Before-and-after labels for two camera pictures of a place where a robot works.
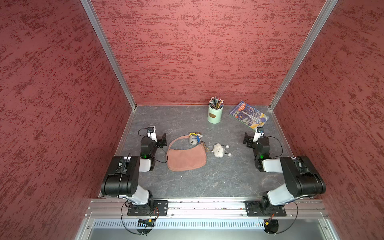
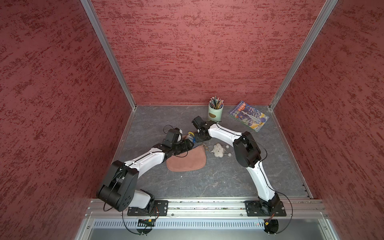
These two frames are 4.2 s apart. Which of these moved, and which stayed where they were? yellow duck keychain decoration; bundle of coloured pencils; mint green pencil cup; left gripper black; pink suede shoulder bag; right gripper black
Moved: left gripper black; right gripper black
Stayed: mint green pencil cup; yellow duck keychain decoration; bundle of coloured pencils; pink suede shoulder bag
